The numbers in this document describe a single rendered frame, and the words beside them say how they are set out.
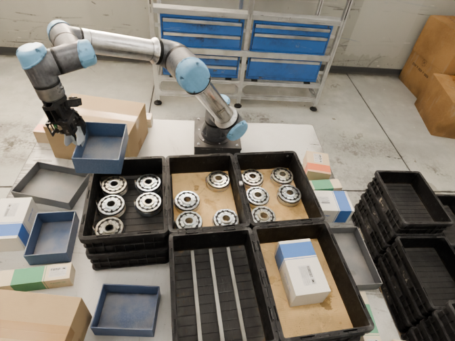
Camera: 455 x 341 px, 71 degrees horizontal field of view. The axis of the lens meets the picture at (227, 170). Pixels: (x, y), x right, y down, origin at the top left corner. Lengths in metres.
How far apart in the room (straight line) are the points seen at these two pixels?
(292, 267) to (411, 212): 1.18
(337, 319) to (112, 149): 0.99
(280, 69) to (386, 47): 1.74
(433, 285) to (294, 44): 2.21
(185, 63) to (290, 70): 2.22
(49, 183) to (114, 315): 0.75
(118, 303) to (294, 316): 0.63
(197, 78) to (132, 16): 2.84
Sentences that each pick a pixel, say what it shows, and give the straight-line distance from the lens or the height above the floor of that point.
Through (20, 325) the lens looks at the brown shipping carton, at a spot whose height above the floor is 0.86.
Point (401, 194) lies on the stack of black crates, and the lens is 2.25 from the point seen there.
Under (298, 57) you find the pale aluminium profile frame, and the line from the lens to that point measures 3.22.
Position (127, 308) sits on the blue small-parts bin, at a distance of 1.29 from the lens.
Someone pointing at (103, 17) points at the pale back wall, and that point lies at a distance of 4.06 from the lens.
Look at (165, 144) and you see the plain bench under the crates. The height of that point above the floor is 0.70.
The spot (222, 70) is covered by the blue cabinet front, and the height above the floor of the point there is 0.40.
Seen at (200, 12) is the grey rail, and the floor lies 0.92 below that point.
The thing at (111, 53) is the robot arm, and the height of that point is 1.37.
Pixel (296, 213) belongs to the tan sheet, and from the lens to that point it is 1.40.
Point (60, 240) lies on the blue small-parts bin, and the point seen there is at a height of 0.70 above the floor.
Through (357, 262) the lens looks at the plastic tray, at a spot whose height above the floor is 0.70.
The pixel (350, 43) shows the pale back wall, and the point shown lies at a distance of 4.40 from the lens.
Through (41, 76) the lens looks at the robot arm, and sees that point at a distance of 1.05.
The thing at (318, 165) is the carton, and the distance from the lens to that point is 1.73.
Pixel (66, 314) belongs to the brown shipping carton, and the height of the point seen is 0.86.
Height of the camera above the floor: 1.89
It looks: 45 degrees down
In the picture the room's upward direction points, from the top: 7 degrees clockwise
